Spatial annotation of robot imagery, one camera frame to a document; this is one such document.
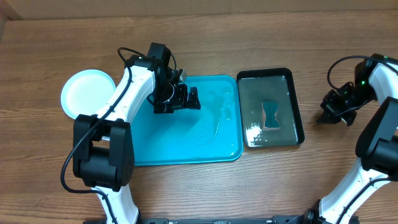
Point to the black water-filled tray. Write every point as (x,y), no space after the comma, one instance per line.
(274,84)

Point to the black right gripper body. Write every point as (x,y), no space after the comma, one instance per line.
(334,111)

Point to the teal plastic serving tray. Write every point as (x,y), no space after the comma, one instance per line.
(212,134)

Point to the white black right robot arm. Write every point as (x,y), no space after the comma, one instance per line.
(375,79)

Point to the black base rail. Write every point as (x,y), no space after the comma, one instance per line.
(274,220)

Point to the light blue plate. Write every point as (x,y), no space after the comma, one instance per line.
(86,92)

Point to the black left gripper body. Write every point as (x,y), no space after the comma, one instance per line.
(167,96)

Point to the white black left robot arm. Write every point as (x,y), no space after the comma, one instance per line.
(102,154)

